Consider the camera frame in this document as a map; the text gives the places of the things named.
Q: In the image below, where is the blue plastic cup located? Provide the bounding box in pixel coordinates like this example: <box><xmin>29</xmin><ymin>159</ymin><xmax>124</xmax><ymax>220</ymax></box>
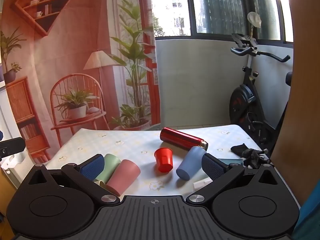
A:
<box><xmin>176</xmin><ymin>146</ymin><xmax>208</xmax><ymax>181</ymax></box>

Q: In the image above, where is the teal cloth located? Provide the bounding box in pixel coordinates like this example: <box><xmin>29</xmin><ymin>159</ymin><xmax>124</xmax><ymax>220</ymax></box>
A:
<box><xmin>291</xmin><ymin>189</ymin><xmax>320</xmax><ymax>240</ymax></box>

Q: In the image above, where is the white plastic crate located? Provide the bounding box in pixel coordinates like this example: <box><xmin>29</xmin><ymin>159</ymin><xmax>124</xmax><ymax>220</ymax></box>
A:
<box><xmin>0</xmin><ymin>152</ymin><xmax>34</xmax><ymax>189</ymax></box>

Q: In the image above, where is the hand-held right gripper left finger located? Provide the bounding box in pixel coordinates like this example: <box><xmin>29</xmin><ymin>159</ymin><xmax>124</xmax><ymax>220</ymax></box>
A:
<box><xmin>24</xmin><ymin>154</ymin><xmax>120</xmax><ymax>206</ymax></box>

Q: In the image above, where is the floral checked tablecloth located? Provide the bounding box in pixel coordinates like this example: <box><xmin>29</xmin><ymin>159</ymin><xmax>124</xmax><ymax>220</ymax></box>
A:
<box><xmin>46</xmin><ymin>124</ymin><xmax>273</xmax><ymax>198</ymax></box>

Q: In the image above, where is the teal plastic cup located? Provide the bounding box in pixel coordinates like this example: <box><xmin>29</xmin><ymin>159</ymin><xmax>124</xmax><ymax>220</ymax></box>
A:
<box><xmin>217</xmin><ymin>158</ymin><xmax>244</xmax><ymax>167</ymax></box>

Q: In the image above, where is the red metal thermos bottle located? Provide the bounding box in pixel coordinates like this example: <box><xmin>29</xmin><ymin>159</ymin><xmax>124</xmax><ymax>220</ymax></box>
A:
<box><xmin>160</xmin><ymin>127</ymin><xmax>209</xmax><ymax>150</ymax></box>

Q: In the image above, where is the white bag on pole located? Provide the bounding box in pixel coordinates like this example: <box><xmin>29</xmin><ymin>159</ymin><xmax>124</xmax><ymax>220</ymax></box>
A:
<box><xmin>247</xmin><ymin>12</ymin><xmax>262</xmax><ymax>29</ymax></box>

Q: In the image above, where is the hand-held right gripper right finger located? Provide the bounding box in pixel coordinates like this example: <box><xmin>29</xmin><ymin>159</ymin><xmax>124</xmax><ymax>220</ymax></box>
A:
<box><xmin>187</xmin><ymin>153</ymin><xmax>284</xmax><ymax>204</ymax></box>

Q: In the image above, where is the small white object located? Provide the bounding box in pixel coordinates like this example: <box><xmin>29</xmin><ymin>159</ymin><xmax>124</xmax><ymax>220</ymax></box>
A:
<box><xmin>193</xmin><ymin>178</ymin><xmax>213</xmax><ymax>190</ymax></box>

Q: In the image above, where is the black exercise bike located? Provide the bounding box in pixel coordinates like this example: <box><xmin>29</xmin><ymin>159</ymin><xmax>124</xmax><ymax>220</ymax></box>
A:
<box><xmin>228</xmin><ymin>33</ymin><xmax>293</xmax><ymax>153</ymax></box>

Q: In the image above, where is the wooden board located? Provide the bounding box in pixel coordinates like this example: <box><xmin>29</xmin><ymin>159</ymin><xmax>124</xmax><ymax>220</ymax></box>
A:
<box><xmin>269</xmin><ymin>0</ymin><xmax>320</xmax><ymax>207</ymax></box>

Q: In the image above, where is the pink plastic cup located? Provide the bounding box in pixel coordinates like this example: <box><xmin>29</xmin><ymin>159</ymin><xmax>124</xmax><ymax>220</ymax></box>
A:
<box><xmin>105</xmin><ymin>159</ymin><xmax>141</xmax><ymax>197</ymax></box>

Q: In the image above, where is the dark framed window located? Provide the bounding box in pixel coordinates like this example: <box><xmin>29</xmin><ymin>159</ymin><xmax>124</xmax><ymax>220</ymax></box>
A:
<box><xmin>149</xmin><ymin>0</ymin><xmax>294</xmax><ymax>48</ymax></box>

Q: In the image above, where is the wooden cabinet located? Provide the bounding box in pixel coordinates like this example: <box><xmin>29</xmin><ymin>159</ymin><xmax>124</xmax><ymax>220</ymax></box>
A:
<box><xmin>0</xmin><ymin>172</ymin><xmax>18</xmax><ymax>240</ymax></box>

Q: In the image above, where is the black mesh glove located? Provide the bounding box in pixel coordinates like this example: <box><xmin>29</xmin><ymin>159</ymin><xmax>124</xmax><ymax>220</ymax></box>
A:
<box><xmin>242</xmin><ymin>148</ymin><xmax>272</xmax><ymax>170</ymax></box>

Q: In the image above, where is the red plastic cup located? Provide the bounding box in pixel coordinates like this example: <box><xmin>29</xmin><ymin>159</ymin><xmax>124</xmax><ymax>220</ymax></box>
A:
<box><xmin>154</xmin><ymin>148</ymin><xmax>174</xmax><ymax>173</ymax></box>

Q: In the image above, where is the green plastic cup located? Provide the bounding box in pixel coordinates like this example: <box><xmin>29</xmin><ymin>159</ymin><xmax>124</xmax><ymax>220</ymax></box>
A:
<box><xmin>96</xmin><ymin>153</ymin><xmax>122</xmax><ymax>184</ymax></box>

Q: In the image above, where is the printed room backdrop cloth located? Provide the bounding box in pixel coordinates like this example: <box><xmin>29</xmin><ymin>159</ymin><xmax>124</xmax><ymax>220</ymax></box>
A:
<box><xmin>0</xmin><ymin>0</ymin><xmax>162</xmax><ymax>163</ymax></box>

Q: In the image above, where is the black cloth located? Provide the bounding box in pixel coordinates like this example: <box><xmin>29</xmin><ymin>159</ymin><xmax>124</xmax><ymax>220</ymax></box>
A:
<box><xmin>230</xmin><ymin>143</ymin><xmax>251</xmax><ymax>156</ymax></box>

